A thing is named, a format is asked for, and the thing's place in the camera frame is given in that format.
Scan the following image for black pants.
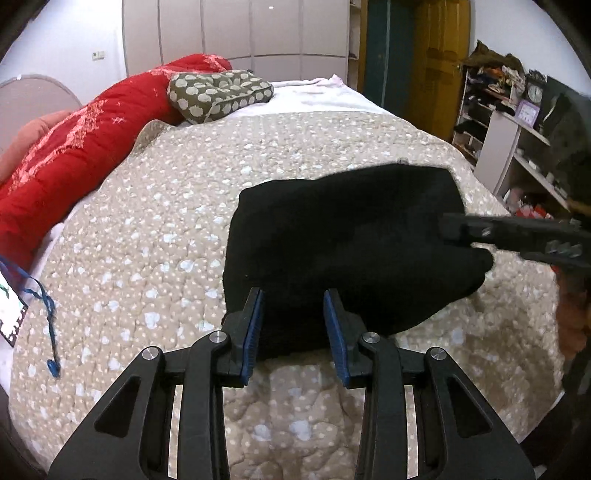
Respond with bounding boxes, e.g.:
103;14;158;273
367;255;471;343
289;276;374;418
222;163;494;360

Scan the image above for person right hand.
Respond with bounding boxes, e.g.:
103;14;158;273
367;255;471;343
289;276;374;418
556;270;590;360

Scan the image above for beige spotted quilt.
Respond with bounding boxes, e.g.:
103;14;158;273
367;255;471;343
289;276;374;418
8;110;567;480

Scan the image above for red patterned comforter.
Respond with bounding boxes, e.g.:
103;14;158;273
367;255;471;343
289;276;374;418
1;54;231;269

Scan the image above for pink pillow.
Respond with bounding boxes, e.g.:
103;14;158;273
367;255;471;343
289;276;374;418
0;110;71;183

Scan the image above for white shelf unit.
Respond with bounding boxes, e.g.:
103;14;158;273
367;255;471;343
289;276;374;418
452;42;590;218

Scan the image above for olive spotted pillow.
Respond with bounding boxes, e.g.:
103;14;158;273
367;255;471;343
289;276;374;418
166;70;274;124

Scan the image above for round white headboard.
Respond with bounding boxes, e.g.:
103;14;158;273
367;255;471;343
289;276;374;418
0;74;82;152

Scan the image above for round table clock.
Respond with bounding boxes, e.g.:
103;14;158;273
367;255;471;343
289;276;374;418
524;79;545;107

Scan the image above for white bed sheet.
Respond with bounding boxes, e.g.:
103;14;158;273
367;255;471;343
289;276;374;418
257;75;394;116

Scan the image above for teal curtain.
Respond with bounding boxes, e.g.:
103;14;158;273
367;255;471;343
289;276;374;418
363;0;415;117

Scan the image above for wooden door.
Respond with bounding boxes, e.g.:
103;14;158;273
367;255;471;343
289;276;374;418
405;0;471;141

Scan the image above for white wardrobe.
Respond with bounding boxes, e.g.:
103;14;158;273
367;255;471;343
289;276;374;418
121;0;362;88

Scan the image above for white bag with blue string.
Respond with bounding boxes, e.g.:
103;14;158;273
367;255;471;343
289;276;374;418
1;257;61;378

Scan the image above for purple picture frame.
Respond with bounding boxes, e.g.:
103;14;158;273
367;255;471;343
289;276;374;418
515;99;541;128

